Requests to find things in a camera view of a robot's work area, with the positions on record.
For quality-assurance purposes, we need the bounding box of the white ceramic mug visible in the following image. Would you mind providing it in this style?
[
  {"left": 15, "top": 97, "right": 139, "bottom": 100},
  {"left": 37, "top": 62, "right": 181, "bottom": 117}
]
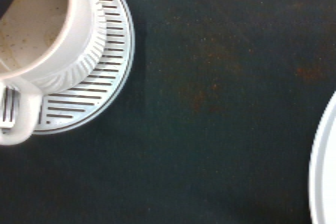
[{"left": 0, "top": 0, "right": 106, "bottom": 145}]

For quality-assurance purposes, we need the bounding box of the grey coffee machine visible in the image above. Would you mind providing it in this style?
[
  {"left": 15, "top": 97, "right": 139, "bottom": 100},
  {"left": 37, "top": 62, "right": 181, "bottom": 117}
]
[{"left": 0, "top": 0, "right": 135, "bottom": 135}]

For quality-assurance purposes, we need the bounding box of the white two-tier round shelf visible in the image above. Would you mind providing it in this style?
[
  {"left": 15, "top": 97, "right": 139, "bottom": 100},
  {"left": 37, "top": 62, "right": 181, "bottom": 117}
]
[{"left": 307, "top": 93, "right": 336, "bottom": 224}]

